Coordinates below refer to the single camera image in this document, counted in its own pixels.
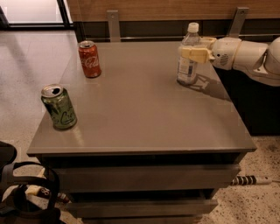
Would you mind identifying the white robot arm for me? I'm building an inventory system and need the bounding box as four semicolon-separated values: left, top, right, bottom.
178;37;280;87

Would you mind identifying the grey drawer cabinet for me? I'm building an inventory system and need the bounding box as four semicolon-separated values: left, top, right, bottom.
28;42;255;224

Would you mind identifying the clear plastic water bottle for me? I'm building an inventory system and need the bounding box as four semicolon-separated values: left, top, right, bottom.
177;22;200;86

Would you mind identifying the lower grey drawer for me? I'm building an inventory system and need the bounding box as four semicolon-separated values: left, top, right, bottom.
66;199;218;218

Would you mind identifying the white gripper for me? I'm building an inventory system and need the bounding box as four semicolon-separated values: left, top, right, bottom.
180;37;242;70

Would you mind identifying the red cola can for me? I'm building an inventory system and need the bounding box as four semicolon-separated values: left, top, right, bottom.
78;40;102;78

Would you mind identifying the grey drawer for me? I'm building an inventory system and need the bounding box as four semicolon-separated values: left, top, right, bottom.
55;164;240;193
66;199;218;218

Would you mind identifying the metal bracket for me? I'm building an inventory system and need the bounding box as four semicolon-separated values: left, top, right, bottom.
227;7;249;38
107;10;121;42

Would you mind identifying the upper grey drawer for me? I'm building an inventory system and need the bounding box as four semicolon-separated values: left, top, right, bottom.
55;164;240;193

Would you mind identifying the small object under cabinet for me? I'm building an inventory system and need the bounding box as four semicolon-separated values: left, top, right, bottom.
25;167;71;204

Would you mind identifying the left metal bracket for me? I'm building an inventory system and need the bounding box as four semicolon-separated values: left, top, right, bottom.
107;10;121;42

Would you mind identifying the black white striped stick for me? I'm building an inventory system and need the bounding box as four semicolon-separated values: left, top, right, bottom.
231;175;272;186

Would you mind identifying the wooden wall panel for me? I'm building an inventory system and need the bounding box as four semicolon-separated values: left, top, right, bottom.
66;0;280;22

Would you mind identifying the green soda can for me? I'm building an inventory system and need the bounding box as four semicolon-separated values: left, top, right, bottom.
41;84;77;130

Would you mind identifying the right metal bracket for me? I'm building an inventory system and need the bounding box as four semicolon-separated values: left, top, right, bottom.
227;7;249;38

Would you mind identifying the black bag with straps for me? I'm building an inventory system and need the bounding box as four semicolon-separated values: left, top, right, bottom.
0;142;65;224

